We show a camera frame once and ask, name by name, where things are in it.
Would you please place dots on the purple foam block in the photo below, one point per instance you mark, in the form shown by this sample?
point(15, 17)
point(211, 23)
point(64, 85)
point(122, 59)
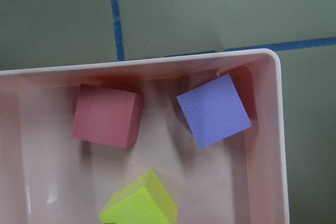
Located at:
point(214, 111)

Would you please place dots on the red foam block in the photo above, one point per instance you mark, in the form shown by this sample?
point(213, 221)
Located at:
point(107, 116)

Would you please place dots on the yellow foam block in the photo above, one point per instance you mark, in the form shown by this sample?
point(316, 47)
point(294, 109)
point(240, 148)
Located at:
point(144, 200)

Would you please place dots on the pink plastic bin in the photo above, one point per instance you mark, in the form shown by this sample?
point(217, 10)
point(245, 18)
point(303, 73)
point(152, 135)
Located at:
point(47, 176)

